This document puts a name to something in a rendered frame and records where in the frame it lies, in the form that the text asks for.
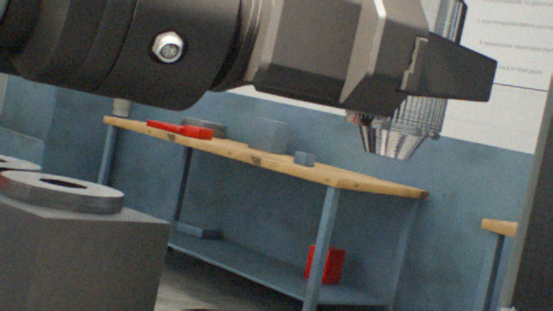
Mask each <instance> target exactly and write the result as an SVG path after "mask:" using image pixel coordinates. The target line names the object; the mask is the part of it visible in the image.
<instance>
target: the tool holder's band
mask: <svg viewBox="0 0 553 311"><path fill-rule="evenodd" d="M420 1H421V5H422V7H423V11H428V12H431V13H436V14H440V15H444V16H449V17H452V18H454V19H458V20H460V21H463V22H465V21H466V18H467V10H468V5H467V4H466V2H465V1H464V0H420Z"/></svg>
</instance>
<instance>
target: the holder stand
mask: <svg viewBox="0 0 553 311"><path fill-rule="evenodd" d="M123 200H124V194H123V193H122V192H120V191H118V190H116V189H114V188H111V187H106V186H102V185H99V184H96V183H92V182H89V181H81V180H76V179H72V178H67V177H62V176H56V175H45V174H41V166H40V165H37V164H35V163H32V162H27V161H24V160H20V159H17V158H13V157H8V156H4V155H0V311H154V309H155V304H156V296H157V291H158V287H160V281H161V277H162V268H163V264H164V259H165V254H166V250H167V245H168V237H169V233H170V227H171V225H170V223H169V222H168V221H167V220H164V219H159V218H157V217H153V216H150V215H148V214H145V213H140V212H138V211H135V210H132V209H129V208H126V207H123V206H122V205H123Z"/></svg>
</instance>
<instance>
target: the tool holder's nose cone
mask: <svg viewBox="0 0 553 311"><path fill-rule="evenodd" d="M356 126H357V130H358V132H359V135H360V139H361V143H362V147H363V150H364V151H365V152H369V153H372V154H375V155H379V156H387V157H391V158H397V159H403V160H409V159H410V157H411V156H412V155H414V153H415V152H416V151H417V149H418V148H419V147H420V146H421V144H422V143H423V142H424V139H425V138H424V137H419V136H411V135H406V134H402V133H397V132H393V131H388V130H381V129H376V128H372V127H367V126H364V125H359V124H356Z"/></svg>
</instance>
